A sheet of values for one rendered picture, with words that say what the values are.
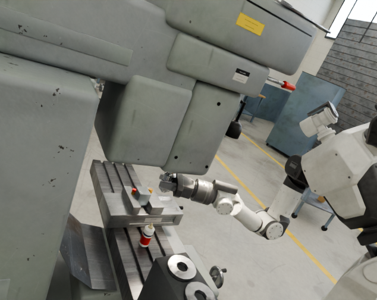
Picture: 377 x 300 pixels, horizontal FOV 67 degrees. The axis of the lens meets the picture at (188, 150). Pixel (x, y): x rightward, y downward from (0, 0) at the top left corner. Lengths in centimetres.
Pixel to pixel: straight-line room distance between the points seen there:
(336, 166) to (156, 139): 57
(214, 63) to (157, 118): 21
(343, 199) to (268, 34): 57
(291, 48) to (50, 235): 83
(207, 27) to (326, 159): 57
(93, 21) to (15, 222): 47
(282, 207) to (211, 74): 68
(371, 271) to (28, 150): 100
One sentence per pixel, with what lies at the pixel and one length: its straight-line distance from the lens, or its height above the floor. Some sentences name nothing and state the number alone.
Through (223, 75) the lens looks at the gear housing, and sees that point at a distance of 83.
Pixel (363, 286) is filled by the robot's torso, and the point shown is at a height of 125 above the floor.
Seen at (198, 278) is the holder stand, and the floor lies 111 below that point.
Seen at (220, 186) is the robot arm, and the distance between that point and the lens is 108.
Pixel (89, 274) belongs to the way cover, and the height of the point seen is 88.
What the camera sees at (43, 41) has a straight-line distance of 70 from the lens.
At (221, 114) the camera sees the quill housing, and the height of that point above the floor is 155.
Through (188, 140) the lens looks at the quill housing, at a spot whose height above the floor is 145.
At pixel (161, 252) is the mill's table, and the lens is 125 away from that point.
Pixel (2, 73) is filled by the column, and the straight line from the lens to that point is 60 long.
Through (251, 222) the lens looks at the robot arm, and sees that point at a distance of 121.
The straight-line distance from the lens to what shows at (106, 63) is 72.
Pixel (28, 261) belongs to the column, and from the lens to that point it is 85.
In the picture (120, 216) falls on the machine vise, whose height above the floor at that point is 99.
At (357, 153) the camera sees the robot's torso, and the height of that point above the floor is 160.
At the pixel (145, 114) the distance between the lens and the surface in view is 77.
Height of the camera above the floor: 174
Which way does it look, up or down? 21 degrees down
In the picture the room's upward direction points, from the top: 23 degrees clockwise
